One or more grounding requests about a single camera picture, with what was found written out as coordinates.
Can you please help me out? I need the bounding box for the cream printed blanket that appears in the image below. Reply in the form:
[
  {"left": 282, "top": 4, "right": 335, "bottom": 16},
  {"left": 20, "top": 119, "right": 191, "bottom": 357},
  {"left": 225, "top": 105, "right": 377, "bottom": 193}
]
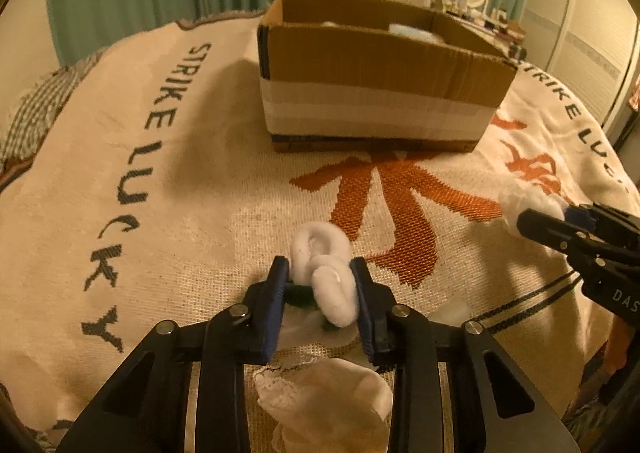
[{"left": 0, "top": 8, "right": 640, "bottom": 453}]

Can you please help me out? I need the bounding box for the cardboard box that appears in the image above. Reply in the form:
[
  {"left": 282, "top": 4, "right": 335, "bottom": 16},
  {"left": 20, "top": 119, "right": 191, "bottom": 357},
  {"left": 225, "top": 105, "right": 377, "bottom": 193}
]
[{"left": 257, "top": 0, "right": 519, "bottom": 154}]

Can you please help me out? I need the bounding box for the light blue soft item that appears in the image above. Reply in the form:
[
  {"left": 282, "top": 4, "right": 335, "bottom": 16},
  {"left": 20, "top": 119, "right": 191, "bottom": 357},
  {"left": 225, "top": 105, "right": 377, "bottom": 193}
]
[{"left": 388, "top": 22, "right": 446, "bottom": 44}]

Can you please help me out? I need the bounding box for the cream lace cloth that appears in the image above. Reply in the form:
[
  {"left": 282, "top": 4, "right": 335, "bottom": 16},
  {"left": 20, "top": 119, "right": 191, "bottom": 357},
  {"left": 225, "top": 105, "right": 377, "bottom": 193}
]
[{"left": 252, "top": 358, "right": 394, "bottom": 453}]

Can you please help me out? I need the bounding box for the dark green soft item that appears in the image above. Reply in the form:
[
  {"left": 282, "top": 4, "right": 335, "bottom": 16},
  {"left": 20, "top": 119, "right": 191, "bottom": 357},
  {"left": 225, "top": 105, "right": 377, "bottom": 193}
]
[{"left": 285, "top": 283, "right": 337, "bottom": 331}]

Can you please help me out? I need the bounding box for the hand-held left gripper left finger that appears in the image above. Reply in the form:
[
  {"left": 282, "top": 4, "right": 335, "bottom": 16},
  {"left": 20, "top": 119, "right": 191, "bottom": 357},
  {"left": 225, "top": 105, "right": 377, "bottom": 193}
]
[{"left": 57, "top": 257, "right": 291, "bottom": 453}]

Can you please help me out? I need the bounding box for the checked bed sheet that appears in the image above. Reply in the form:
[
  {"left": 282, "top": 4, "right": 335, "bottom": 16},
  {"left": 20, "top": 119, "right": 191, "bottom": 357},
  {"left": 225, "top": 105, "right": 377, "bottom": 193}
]
[{"left": 0, "top": 49, "right": 108, "bottom": 184}]

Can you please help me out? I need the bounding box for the white fluffy cloth piece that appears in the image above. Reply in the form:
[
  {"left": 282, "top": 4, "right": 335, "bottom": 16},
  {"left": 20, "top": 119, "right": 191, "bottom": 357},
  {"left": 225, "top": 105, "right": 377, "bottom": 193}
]
[{"left": 498, "top": 184, "right": 571, "bottom": 234}]

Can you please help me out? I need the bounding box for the white fluffy plush toy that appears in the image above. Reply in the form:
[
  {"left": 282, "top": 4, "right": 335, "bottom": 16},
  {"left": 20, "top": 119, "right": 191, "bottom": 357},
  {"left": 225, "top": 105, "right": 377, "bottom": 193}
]
[{"left": 290, "top": 222, "right": 362, "bottom": 329}]

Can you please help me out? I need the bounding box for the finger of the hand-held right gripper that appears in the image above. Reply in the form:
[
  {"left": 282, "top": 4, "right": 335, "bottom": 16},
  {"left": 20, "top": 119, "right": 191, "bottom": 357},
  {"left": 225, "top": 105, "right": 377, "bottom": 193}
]
[
  {"left": 564, "top": 202, "right": 640, "bottom": 245},
  {"left": 516, "top": 209, "right": 602, "bottom": 265}
]

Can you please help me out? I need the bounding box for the white sliding wardrobe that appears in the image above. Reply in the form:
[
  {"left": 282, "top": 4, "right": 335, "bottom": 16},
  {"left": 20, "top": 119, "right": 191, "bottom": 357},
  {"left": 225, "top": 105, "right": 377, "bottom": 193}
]
[{"left": 520, "top": 0, "right": 637, "bottom": 126}]

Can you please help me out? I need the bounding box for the person's right forearm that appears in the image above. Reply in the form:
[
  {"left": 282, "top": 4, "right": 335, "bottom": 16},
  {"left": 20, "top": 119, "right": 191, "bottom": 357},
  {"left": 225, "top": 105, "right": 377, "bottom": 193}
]
[{"left": 597, "top": 318, "right": 640, "bottom": 414}]

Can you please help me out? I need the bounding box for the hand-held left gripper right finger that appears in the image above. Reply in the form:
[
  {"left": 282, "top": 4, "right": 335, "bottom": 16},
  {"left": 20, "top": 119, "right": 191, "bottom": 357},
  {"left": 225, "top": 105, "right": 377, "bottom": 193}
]
[{"left": 350, "top": 257, "right": 571, "bottom": 453}]

